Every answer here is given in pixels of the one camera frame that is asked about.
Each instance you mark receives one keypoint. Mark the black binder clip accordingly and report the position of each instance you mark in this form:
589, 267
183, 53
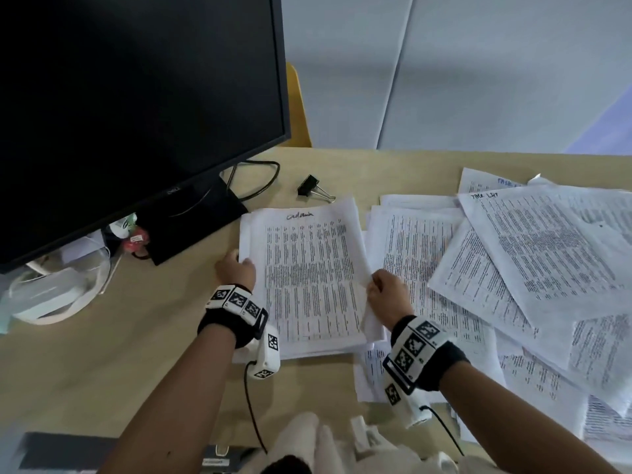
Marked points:
310, 186

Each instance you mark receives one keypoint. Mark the left wrist camera with markers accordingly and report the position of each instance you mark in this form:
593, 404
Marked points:
242, 310

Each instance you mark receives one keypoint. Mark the person's right hand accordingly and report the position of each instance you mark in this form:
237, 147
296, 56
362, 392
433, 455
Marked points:
395, 298

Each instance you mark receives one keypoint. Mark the person's right forearm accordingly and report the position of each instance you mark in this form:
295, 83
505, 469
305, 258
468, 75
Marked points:
508, 424

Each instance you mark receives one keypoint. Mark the yellow wooden board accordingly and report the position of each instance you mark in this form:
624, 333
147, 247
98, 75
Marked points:
297, 113

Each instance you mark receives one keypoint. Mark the white tote bag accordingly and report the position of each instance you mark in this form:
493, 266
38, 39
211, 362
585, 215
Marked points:
54, 291

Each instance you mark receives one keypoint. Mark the small white and green cup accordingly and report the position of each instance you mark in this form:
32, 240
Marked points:
122, 227

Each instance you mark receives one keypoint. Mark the black computer monitor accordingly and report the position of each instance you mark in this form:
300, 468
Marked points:
123, 108

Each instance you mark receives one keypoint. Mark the small red trinket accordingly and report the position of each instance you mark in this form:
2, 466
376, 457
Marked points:
134, 240

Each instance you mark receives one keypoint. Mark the person's right fingers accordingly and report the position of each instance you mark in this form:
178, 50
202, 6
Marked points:
379, 282

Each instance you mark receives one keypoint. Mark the black flat case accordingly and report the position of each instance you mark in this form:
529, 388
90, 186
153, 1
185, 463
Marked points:
69, 454

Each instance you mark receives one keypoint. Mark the right wrist camera with markers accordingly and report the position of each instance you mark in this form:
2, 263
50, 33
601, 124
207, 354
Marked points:
419, 355

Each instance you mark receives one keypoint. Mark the person's left hand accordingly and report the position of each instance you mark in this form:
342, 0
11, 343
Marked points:
238, 277

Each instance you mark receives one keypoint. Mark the person's left fingers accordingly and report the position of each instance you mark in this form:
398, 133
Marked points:
234, 255

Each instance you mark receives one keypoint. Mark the black monitor stand base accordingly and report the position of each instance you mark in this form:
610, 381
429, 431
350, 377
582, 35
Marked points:
197, 217

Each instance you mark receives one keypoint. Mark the person's white clothing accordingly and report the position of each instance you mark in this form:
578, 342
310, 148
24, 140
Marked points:
340, 451

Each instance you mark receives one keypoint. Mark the pile of loose printed papers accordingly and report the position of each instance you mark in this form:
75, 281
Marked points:
533, 271

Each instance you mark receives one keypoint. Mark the wrist camera with markers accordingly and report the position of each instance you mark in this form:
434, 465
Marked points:
242, 310
419, 355

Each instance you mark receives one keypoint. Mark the person's left forearm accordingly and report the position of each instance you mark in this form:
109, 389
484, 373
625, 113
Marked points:
168, 404

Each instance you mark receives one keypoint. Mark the stack of printed paper sheets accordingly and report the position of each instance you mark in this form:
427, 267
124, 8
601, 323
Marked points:
306, 271

